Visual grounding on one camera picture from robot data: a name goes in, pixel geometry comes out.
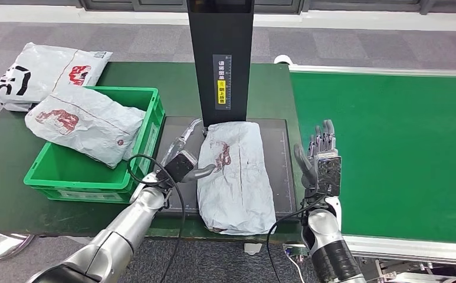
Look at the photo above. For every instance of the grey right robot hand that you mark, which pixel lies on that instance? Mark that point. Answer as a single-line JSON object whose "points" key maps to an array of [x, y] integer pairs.
{"points": [[323, 136]]}

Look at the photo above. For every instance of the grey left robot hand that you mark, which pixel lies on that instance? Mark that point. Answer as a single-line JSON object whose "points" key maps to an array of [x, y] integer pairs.
{"points": [[184, 134]]}

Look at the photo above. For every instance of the grey parcel dark red print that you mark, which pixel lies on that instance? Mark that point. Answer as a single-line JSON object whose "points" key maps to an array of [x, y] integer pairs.
{"points": [[235, 187]]}

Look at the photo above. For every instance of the grey parcel bold red print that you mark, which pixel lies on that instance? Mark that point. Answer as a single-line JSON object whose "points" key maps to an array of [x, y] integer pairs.
{"points": [[87, 125]]}

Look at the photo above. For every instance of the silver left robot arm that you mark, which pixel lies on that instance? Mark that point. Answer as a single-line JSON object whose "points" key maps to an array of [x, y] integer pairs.
{"points": [[126, 234]]}

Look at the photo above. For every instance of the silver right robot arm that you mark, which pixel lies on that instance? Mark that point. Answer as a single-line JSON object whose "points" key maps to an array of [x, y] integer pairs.
{"points": [[329, 254]]}

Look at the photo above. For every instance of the green conveyor belt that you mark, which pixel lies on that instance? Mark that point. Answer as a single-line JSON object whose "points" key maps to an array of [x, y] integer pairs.
{"points": [[388, 136]]}

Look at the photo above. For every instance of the black inbound scanner machine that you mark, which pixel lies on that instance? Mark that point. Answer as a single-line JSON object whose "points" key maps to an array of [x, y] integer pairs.
{"points": [[220, 39]]}

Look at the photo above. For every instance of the large white parcel black print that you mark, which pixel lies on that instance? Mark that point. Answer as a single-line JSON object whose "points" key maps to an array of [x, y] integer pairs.
{"points": [[36, 66]]}

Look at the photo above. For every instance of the flat white parcel black print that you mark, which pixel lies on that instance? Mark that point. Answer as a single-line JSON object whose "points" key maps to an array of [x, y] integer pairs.
{"points": [[16, 107]]}

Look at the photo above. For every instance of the yellow and black ruler sticker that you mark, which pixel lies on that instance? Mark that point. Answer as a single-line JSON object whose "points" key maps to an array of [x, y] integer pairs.
{"points": [[222, 93]]}

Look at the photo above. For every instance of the green circuit board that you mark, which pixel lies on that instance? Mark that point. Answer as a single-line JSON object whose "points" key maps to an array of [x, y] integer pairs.
{"points": [[296, 250]]}

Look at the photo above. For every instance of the green plastic crate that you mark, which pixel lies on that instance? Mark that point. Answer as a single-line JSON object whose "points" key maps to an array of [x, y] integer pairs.
{"points": [[75, 179]]}

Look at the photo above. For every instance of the white table foot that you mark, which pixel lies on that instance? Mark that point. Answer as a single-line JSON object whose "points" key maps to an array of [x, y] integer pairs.
{"points": [[253, 249]]}

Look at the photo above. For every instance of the black left camera bracket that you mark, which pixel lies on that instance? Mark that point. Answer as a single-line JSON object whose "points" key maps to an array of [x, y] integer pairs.
{"points": [[179, 168]]}

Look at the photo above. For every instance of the black camera bracket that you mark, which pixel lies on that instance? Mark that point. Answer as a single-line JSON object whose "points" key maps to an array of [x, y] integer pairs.
{"points": [[179, 168], [328, 175]]}

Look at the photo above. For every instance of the black right camera bracket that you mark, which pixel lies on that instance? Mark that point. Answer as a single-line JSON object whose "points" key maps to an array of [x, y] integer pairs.
{"points": [[328, 175]]}

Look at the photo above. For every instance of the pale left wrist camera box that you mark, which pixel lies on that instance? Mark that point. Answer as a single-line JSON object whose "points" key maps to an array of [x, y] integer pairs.
{"points": [[145, 187]]}

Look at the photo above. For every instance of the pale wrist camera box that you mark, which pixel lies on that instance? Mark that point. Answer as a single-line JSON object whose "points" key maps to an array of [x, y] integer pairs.
{"points": [[335, 213], [145, 187]]}

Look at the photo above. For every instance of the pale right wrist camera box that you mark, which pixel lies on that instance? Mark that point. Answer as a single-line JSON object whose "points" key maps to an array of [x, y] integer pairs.
{"points": [[335, 213]]}

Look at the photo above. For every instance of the grey window frame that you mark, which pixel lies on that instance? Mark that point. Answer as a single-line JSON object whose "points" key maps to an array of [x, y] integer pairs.
{"points": [[329, 4]]}

